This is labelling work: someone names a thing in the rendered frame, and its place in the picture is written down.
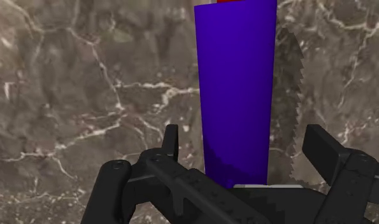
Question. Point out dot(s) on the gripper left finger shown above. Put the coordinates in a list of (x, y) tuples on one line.
[(189, 186)]

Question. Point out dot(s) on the blue robot stand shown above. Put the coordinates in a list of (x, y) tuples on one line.
[(235, 93)]

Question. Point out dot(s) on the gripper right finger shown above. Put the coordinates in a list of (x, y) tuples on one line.
[(347, 173)]

